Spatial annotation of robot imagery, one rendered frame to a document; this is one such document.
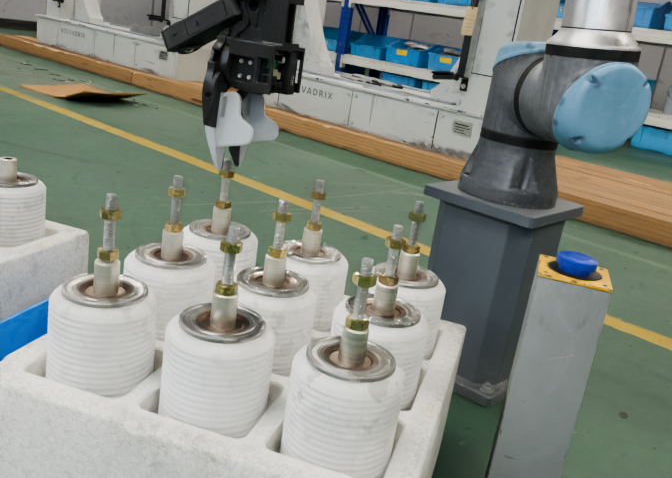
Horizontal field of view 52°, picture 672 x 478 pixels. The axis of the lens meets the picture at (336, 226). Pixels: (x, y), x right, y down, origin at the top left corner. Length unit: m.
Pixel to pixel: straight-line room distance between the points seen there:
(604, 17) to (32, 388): 0.74
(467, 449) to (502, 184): 0.37
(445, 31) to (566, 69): 9.48
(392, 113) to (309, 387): 2.45
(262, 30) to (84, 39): 4.06
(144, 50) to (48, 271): 3.33
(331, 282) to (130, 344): 0.26
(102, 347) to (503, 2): 2.36
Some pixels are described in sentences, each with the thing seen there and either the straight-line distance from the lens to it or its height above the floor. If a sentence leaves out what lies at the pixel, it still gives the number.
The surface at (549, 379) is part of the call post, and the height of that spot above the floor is 0.21.
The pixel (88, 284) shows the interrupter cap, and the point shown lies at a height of 0.25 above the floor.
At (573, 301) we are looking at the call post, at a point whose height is 0.29.
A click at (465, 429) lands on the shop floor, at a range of 1.03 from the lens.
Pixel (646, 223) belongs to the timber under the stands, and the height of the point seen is 0.05.
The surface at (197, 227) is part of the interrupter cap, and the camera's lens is 0.86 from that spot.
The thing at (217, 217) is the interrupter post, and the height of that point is 0.27.
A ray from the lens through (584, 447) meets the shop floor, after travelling 1.09.
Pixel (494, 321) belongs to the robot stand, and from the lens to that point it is 1.08.
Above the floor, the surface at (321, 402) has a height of 0.23.
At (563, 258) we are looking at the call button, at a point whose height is 0.33.
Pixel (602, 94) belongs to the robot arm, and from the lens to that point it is 0.91.
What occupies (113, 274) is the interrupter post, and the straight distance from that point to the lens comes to 0.66.
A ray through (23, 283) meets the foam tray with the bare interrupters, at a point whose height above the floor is 0.14.
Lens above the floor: 0.52
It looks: 16 degrees down
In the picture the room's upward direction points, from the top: 9 degrees clockwise
